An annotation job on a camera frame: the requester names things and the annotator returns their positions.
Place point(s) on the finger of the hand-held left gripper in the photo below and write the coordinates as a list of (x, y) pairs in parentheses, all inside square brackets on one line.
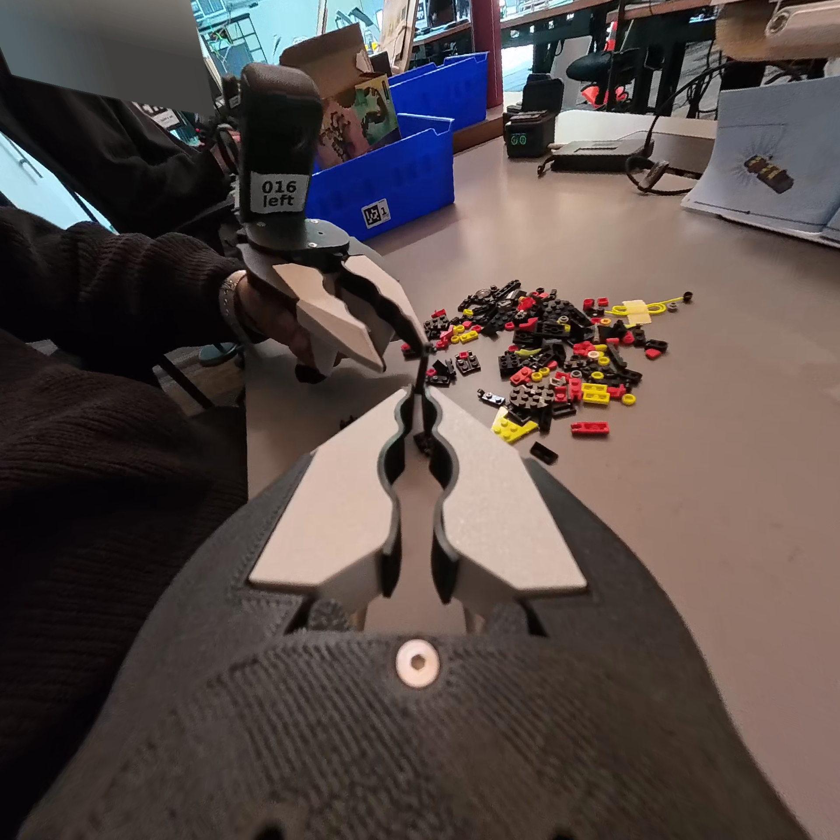
[(321, 295), (387, 289)]

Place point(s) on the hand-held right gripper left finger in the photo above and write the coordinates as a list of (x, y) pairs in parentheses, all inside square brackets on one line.
[(321, 525)]

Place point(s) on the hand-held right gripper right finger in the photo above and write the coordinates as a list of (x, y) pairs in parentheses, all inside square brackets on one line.
[(512, 525)]

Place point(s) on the pile of lego pieces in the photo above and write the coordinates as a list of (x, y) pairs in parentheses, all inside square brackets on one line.
[(558, 341)]

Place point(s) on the small black lego tile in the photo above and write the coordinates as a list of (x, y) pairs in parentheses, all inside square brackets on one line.
[(543, 451)]

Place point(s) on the printed cardboard lego box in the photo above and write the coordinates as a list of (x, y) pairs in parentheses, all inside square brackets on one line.
[(367, 111)]

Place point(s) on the yellow wedge lego plate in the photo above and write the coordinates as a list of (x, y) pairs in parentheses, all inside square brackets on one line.
[(514, 426)]

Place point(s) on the black square lego plate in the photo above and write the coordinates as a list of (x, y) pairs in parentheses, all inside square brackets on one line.
[(467, 364)]

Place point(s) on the red lego plate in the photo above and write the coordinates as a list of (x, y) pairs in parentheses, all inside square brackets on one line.
[(589, 428)]

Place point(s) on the small black hinge lego piece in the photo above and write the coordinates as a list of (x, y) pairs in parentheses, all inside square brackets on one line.
[(491, 397)]

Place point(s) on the person's left hand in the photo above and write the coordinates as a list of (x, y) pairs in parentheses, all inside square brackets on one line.
[(275, 321)]

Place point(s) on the beige wristwatch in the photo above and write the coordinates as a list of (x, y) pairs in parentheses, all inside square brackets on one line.
[(229, 302)]

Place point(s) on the blue plastic bin with tag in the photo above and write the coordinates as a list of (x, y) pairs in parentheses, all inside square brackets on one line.
[(407, 177)]

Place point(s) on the office chair base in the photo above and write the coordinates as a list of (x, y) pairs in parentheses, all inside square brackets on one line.
[(223, 353)]

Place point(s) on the leaning cardboard sheet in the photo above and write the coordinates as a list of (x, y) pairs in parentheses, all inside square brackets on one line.
[(397, 26)]

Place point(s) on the black charger with green lights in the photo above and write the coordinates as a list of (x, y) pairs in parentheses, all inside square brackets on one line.
[(528, 138)]

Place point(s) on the person's black knit sweater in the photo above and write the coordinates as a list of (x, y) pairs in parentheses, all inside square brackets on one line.
[(98, 525)]

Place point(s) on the dark red pole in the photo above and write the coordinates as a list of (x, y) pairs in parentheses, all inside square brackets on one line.
[(485, 46)]

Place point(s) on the black flat device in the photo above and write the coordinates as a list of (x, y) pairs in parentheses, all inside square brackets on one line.
[(597, 157)]

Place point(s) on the black pouch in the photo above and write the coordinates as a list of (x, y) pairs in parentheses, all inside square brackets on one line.
[(544, 95)]

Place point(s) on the black office chair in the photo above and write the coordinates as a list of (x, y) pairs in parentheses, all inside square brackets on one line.
[(594, 65)]

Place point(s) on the silver laptop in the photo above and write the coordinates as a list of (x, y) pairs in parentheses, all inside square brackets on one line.
[(676, 131)]

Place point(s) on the background wooden desk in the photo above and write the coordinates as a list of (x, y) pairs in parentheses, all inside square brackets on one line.
[(663, 10)]

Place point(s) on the light blue instruction booklet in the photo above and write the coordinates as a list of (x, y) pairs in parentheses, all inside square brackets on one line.
[(774, 170)]

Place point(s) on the beige paper holder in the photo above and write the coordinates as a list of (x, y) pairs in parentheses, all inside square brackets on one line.
[(787, 26)]

